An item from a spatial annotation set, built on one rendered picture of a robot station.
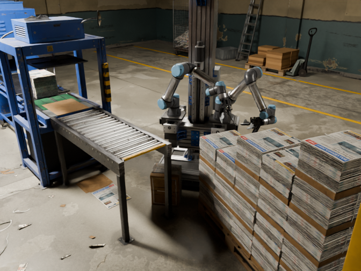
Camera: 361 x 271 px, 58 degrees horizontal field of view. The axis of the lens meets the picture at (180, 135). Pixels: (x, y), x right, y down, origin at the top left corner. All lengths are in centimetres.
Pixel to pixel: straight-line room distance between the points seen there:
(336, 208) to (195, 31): 218
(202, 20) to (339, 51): 630
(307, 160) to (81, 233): 214
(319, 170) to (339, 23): 755
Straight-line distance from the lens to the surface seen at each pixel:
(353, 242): 161
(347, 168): 182
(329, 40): 937
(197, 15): 337
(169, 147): 290
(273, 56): 890
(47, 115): 381
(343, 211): 199
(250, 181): 243
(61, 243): 321
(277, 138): 245
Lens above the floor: 206
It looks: 24 degrees down
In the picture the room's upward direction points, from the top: straight up
